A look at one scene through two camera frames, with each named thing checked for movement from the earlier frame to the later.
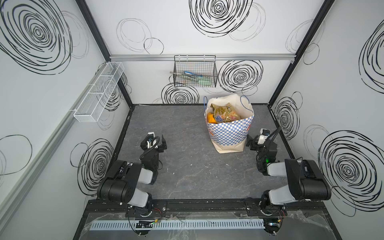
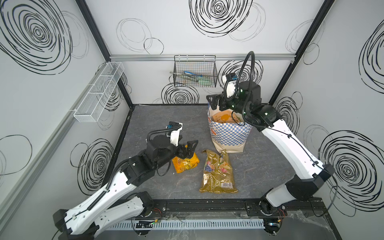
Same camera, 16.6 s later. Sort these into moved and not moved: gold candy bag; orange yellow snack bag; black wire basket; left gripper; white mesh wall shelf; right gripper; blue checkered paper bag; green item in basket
Moved: gold candy bag; orange yellow snack bag; right gripper; left gripper
Not moved: black wire basket; green item in basket; blue checkered paper bag; white mesh wall shelf
